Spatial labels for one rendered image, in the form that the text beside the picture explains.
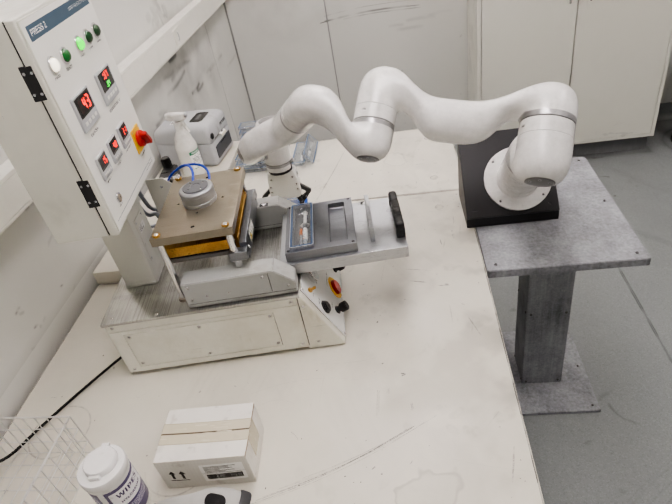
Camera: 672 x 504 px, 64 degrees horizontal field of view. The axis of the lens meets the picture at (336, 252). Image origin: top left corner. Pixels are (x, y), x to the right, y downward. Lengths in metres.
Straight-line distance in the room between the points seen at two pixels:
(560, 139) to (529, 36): 1.97
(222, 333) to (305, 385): 0.23
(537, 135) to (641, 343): 1.33
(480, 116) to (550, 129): 0.15
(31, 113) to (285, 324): 0.66
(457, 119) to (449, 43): 2.33
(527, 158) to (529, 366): 1.03
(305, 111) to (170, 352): 0.66
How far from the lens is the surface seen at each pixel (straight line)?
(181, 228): 1.20
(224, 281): 1.20
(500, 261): 1.52
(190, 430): 1.15
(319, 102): 1.28
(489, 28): 3.15
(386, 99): 1.29
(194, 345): 1.34
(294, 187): 1.71
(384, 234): 1.26
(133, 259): 1.35
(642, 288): 2.66
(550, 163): 1.25
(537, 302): 1.88
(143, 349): 1.37
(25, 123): 1.11
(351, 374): 1.25
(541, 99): 1.29
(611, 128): 3.55
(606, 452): 2.07
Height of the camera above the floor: 1.70
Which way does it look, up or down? 36 degrees down
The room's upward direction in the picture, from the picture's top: 11 degrees counter-clockwise
